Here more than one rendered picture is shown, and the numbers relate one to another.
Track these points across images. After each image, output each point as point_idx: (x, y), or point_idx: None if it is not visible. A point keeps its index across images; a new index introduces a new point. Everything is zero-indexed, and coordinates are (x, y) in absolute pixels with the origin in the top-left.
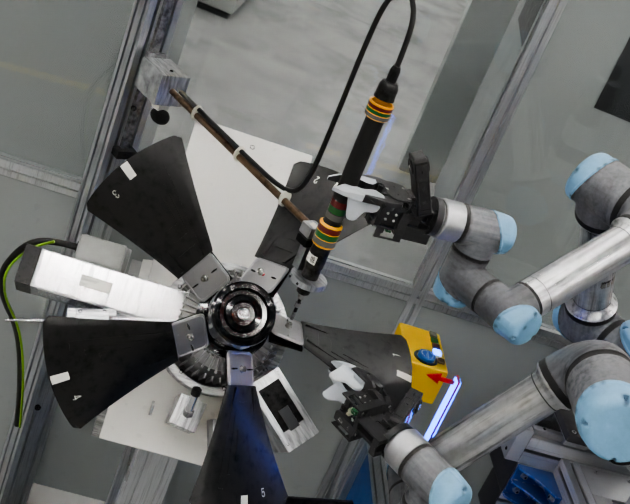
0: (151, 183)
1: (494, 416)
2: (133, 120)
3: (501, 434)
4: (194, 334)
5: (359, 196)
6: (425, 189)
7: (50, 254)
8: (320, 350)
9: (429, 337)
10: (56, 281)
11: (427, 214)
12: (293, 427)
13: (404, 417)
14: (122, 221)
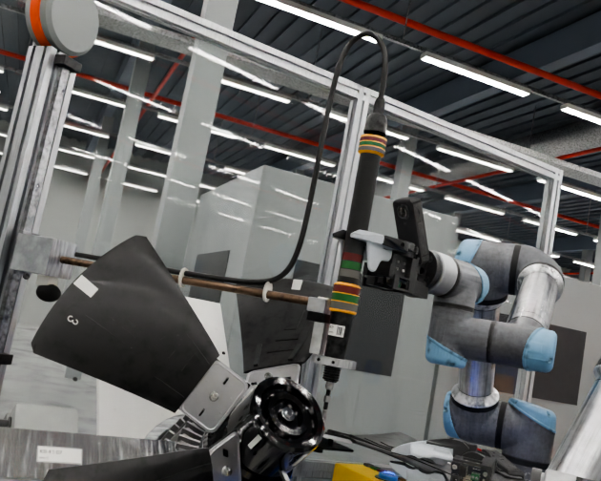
0: (120, 294)
1: (597, 432)
2: (6, 315)
3: None
4: (229, 467)
5: (379, 238)
6: (423, 231)
7: None
8: (370, 444)
9: (368, 468)
10: (3, 463)
11: (426, 260)
12: None
13: (518, 469)
14: (86, 355)
